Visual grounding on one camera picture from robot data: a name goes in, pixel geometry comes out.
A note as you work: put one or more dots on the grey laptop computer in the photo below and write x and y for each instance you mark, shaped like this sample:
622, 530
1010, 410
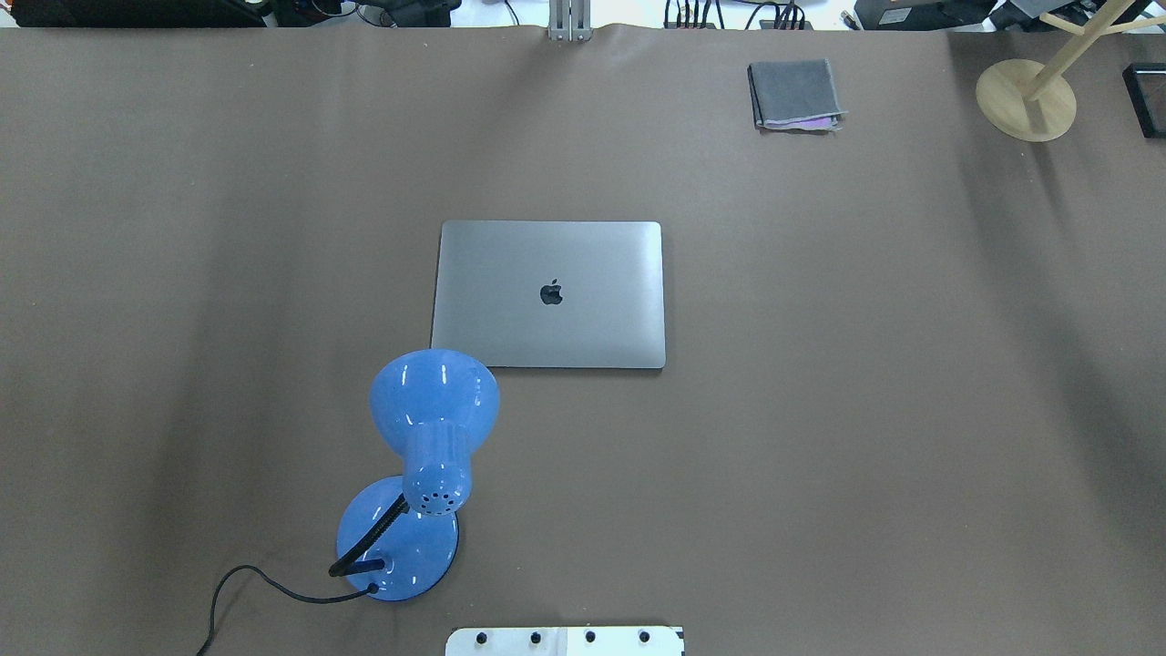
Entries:
552, 294

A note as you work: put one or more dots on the blue desk lamp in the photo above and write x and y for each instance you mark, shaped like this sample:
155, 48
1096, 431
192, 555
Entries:
398, 537

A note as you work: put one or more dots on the black tray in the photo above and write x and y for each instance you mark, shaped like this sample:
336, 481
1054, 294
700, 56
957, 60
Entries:
1145, 83

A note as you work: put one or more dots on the aluminium frame post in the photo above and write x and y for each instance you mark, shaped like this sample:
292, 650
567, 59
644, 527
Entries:
569, 21

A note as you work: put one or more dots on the folded grey cloth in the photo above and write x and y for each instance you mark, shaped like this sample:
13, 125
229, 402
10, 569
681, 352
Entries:
794, 95

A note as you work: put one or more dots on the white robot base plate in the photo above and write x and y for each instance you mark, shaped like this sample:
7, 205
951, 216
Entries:
606, 639

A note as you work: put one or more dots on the wooden mug tree stand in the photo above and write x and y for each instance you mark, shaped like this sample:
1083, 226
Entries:
1032, 101

